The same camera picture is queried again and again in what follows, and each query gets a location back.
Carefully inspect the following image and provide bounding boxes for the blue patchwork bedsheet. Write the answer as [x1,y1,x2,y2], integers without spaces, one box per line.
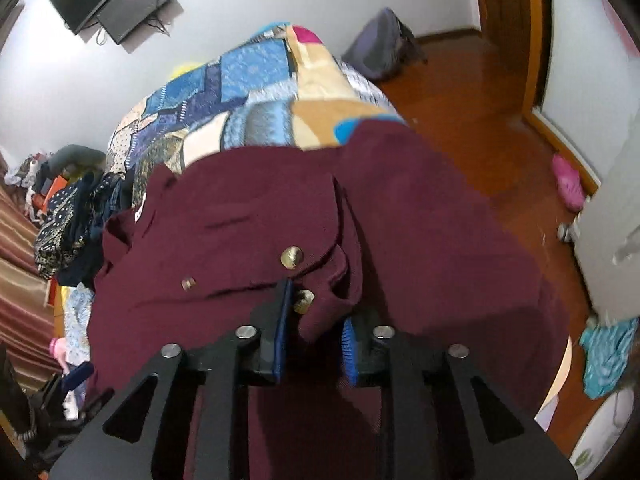
[106,22,408,181]

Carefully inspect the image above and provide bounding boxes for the pile of mixed clutter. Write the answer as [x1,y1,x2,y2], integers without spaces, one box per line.
[4,152,57,222]

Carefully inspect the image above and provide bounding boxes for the beige pink printed blanket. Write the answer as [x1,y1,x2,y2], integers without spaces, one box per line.
[285,24,408,152]

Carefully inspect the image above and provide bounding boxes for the teal cloth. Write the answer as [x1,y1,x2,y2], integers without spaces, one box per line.
[579,317,640,400]

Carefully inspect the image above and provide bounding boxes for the light blue floral cloth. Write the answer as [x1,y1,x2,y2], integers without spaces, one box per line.
[62,282,97,367]

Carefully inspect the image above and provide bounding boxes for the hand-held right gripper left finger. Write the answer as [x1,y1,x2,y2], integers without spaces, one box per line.
[49,279,294,480]

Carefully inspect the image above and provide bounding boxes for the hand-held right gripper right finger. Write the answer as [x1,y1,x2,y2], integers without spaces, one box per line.
[341,310,578,480]

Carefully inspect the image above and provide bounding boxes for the white door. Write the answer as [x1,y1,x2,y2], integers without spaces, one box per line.
[571,107,640,332]

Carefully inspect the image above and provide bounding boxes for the pink slipper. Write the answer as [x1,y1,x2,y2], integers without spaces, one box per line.
[551,154,586,212]

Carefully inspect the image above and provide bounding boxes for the maroon buttoned coat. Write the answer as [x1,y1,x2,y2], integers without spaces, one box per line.
[85,120,573,480]

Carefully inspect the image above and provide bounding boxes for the navy gold patterned clothes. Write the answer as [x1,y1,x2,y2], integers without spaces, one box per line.
[33,170,147,287]

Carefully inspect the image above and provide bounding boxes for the grey pillow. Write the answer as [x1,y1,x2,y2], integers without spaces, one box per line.
[47,144,109,174]

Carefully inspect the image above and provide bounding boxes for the black wall television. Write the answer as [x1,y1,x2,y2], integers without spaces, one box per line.
[96,0,174,45]

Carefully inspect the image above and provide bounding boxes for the brown striped cloth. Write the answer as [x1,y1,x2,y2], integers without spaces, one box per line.
[0,159,64,392]

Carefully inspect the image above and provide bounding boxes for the grey backpack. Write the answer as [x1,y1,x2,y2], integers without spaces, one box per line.
[341,7,429,81]

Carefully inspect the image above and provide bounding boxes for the white floral container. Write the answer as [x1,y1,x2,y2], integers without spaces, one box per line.
[569,385,637,472]

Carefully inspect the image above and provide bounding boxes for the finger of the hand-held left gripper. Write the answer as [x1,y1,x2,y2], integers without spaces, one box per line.
[60,361,95,392]

